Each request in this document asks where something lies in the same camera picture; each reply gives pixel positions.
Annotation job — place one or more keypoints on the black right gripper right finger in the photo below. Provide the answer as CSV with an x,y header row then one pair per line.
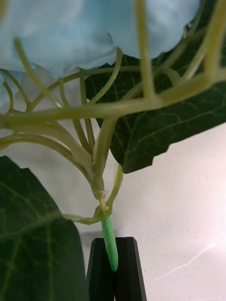
x,y
129,282

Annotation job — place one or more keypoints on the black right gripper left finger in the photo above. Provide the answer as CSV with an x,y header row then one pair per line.
x,y
99,282

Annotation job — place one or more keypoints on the pale blue artificial flower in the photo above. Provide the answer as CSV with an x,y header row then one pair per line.
x,y
146,131

